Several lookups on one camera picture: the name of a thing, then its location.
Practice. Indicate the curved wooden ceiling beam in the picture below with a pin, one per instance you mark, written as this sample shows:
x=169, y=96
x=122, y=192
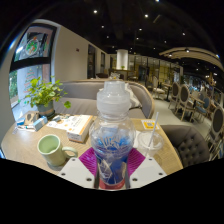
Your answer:
x=196, y=55

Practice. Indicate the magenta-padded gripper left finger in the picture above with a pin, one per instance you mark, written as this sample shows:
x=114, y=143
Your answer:
x=76, y=171

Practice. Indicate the group of ceiling spotlights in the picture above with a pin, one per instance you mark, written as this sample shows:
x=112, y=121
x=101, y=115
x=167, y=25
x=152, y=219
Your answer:
x=146, y=15

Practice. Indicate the grey curved sofa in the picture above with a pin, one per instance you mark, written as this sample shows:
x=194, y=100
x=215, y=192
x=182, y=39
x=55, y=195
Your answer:
x=80, y=95

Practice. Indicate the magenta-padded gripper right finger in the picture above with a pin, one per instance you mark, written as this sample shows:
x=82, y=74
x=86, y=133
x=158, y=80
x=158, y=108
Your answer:
x=146, y=171

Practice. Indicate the grey tufted armchair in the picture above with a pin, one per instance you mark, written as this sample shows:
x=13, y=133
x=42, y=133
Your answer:
x=186, y=143

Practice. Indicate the pale green ceramic mug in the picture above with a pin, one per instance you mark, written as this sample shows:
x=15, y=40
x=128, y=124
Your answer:
x=51, y=150

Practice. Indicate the clear plastic cup with straw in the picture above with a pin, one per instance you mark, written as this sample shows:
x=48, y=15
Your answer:
x=150, y=143

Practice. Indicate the green potted plant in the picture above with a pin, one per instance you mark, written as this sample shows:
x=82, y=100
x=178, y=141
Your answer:
x=43, y=93

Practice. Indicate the group of dining chairs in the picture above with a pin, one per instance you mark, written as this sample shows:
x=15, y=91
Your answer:
x=216, y=120

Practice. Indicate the yellow white card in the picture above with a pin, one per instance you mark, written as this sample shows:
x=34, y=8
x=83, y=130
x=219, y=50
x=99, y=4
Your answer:
x=150, y=124

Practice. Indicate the white orange cardboard box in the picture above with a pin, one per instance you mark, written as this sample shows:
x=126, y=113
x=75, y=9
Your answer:
x=80, y=130

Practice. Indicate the light blue tissue pack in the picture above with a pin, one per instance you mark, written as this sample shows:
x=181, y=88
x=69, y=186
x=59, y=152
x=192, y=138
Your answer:
x=40, y=123

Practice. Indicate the small blue white box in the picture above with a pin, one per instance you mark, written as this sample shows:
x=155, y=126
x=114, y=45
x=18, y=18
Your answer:
x=20, y=121

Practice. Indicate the clear blue-labelled drink bottle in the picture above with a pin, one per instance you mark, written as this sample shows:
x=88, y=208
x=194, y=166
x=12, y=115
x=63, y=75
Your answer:
x=112, y=133

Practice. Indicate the white paper sheet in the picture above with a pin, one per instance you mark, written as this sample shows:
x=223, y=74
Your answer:
x=136, y=140

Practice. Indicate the white round pillar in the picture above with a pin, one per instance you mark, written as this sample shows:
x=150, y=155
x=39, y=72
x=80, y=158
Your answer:
x=122, y=59

